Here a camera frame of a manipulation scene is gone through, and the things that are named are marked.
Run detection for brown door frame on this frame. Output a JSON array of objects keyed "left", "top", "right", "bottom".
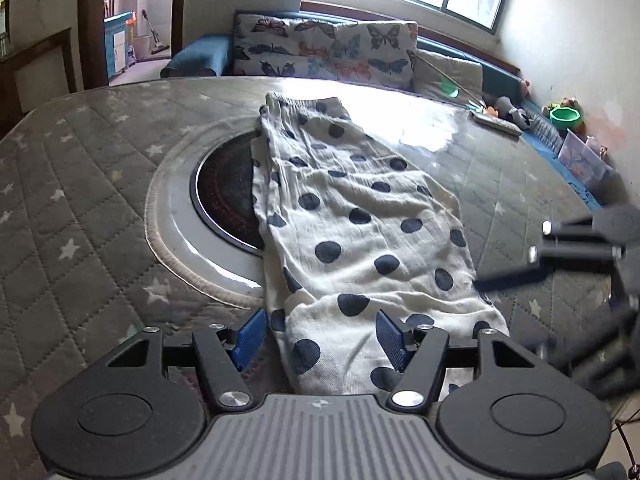
[{"left": 79, "top": 0, "right": 189, "bottom": 89}]

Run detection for mop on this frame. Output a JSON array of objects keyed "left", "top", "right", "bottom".
[{"left": 141, "top": 9, "right": 171, "bottom": 56}]

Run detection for grey ring around cooktop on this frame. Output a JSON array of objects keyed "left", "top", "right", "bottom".
[{"left": 144, "top": 115, "right": 267, "bottom": 309}]

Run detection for butterfly print cushion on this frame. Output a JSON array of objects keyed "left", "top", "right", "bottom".
[{"left": 232, "top": 12, "right": 419, "bottom": 92}]

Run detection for white cushion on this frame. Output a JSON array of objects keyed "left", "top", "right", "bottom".
[{"left": 412, "top": 50, "right": 485, "bottom": 105}]

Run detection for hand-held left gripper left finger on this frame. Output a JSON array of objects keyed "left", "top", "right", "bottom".
[{"left": 106, "top": 308, "right": 269, "bottom": 414}]

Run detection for grey plush toy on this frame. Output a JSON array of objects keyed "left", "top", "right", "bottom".
[{"left": 494, "top": 96, "right": 532, "bottom": 132}]

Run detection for green bowl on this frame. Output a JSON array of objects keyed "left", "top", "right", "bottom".
[{"left": 548, "top": 105, "right": 584, "bottom": 131}]

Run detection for grey quilted star table cover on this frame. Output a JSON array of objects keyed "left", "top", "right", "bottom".
[{"left": 0, "top": 76, "right": 640, "bottom": 480}]

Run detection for blue sofa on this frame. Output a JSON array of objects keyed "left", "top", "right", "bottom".
[{"left": 161, "top": 9, "right": 608, "bottom": 213}]

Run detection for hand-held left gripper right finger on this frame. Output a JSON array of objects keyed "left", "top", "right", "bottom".
[{"left": 375, "top": 309, "right": 544, "bottom": 415}]

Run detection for round black cooktop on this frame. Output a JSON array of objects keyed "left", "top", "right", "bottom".
[{"left": 192, "top": 132, "right": 266, "bottom": 254}]

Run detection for thin stick with green tip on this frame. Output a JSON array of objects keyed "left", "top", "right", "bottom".
[{"left": 415, "top": 52, "right": 488, "bottom": 111}]

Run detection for clear plastic box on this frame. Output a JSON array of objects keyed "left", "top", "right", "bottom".
[{"left": 557, "top": 129, "right": 615, "bottom": 192}]

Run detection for remote control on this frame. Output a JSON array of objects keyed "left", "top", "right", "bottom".
[{"left": 469, "top": 111, "right": 522, "bottom": 137}]

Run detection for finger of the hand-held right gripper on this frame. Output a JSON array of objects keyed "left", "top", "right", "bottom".
[
  {"left": 537, "top": 305, "right": 640, "bottom": 402},
  {"left": 472, "top": 217, "right": 624, "bottom": 293}
]

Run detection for white polka dot pants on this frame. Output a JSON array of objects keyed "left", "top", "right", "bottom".
[{"left": 251, "top": 91, "right": 510, "bottom": 397}]

